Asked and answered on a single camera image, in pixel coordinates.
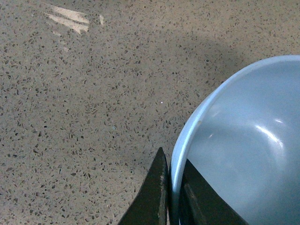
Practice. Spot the light blue bowl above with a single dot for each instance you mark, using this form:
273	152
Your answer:
243	140

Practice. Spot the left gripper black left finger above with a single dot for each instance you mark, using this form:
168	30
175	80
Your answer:
150	205

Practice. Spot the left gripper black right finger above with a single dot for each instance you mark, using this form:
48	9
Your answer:
200	204

